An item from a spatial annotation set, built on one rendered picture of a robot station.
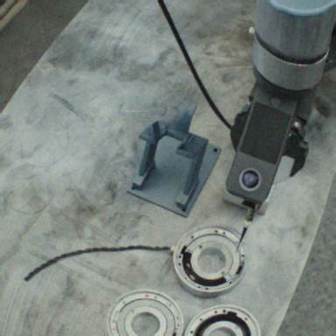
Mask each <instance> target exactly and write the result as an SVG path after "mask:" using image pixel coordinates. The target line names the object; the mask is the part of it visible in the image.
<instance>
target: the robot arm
mask: <svg viewBox="0 0 336 336"><path fill-rule="evenodd" d="M255 7H256V8H255V26H254V27H250V28H249V31H248V34H249V35H250V36H253V37H255V40H254V43H253V44H254V46H253V51H252V53H253V73H254V76H255V79H256V82H255V85H254V86H253V87H252V90H251V92H250V94H249V96H248V100H249V102H250V104H248V105H243V107H242V109H241V113H239V112H238V113H237V114H236V116H235V118H234V124H233V126H232V129H231V132H230V138H231V141H232V144H233V146H234V151H235V153H236V154H235V156H234V161H233V163H232V165H231V168H230V171H229V174H228V175H227V180H226V188H227V191H228V192H229V193H231V194H233V195H235V196H237V197H239V198H242V199H244V200H248V201H250V202H253V203H255V204H262V203H263V202H264V201H265V200H266V199H267V198H268V196H269V194H270V190H271V187H272V185H276V184H279V183H283V182H284V181H286V180H288V179H289V178H293V177H294V176H295V175H296V174H297V173H298V172H299V171H300V170H301V169H303V167H304V164H305V160H306V159H307V155H308V152H309V148H308V144H309V143H307V142H306V141H303V140H305V134H306V130H305V128H304V126H306V125H307V124H306V123H307V121H308V122H309V121H310V120H309V118H310V116H311V114H312V113H311V112H312V110H313V105H314V103H315V99H316V94H317V92H318V88H319V80H320V79H321V77H322V75H323V73H327V72H328V71H331V70H332V69H334V68H335V67H336V0H256V4H255Z"/></svg>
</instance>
